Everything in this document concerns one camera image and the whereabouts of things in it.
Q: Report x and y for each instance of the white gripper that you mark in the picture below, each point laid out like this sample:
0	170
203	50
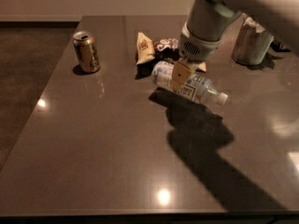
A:
196	48

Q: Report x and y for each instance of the clear plastic water bottle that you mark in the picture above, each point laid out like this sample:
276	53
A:
197	88

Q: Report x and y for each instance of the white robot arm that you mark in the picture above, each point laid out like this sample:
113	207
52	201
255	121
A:
209	19

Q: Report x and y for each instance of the brown chip bag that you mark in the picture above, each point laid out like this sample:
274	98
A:
151	53

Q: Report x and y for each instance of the metal cylindrical container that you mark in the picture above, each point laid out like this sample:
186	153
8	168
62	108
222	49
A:
252	43

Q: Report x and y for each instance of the gold soda can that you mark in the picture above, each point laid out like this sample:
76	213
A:
85	48

